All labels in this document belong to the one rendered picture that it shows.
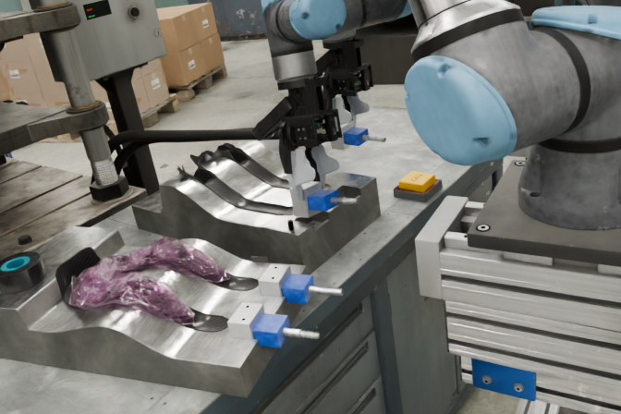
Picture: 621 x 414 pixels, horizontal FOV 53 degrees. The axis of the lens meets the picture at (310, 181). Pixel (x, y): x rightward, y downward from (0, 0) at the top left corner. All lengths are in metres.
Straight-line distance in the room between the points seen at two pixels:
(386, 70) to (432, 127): 4.57
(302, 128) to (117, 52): 0.91
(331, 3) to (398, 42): 4.17
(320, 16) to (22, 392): 0.73
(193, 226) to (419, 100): 0.77
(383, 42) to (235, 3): 3.49
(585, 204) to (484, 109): 0.20
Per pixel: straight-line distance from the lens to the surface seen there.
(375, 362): 1.42
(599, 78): 0.69
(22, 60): 5.52
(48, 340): 1.09
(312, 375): 1.23
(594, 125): 0.72
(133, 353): 0.98
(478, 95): 0.59
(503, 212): 0.79
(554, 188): 0.74
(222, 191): 1.30
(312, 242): 1.13
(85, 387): 1.05
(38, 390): 1.09
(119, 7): 1.88
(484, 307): 0.85
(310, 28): 0.94
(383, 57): 5.19
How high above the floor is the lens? 1.40
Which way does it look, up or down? 23 degrees down
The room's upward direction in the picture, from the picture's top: 9 degrees counter-clockwise
